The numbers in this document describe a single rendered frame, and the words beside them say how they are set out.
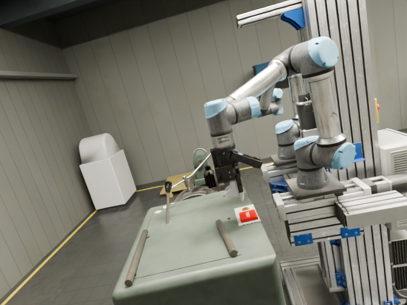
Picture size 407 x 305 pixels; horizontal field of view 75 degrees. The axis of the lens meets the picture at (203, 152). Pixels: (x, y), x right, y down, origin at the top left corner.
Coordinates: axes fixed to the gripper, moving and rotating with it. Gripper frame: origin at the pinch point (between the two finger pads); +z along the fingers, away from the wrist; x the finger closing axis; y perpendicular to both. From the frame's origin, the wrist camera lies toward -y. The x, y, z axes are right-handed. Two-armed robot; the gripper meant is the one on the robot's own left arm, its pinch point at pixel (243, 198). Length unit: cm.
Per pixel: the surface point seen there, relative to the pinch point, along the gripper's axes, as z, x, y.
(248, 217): 6.4, 2.5, -0.1
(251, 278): 12.0, 25.4, 3.9
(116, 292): 8.1, 24.6, 41.4
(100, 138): 0, -378, 205
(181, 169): 117, -469, 94
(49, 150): -4, -338, 276
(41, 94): -95, -369, 274
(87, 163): 37, -366, 238
